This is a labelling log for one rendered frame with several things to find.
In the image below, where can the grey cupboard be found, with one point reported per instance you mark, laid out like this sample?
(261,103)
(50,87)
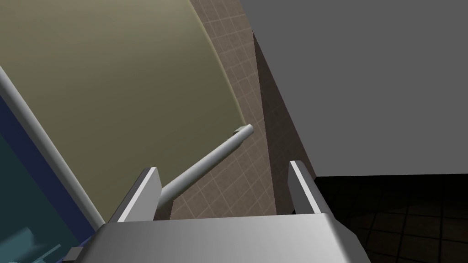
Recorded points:
(365,80)

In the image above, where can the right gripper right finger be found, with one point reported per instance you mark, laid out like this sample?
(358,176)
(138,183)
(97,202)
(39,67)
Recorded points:
(305,190)

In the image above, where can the blue appliance door, teal window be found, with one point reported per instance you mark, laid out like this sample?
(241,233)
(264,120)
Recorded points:
(22,204)

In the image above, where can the beige appliance door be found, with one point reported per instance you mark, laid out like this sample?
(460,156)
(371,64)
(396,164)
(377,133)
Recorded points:
(109,91)

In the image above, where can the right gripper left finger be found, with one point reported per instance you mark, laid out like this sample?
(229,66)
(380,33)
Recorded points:
(140,197)

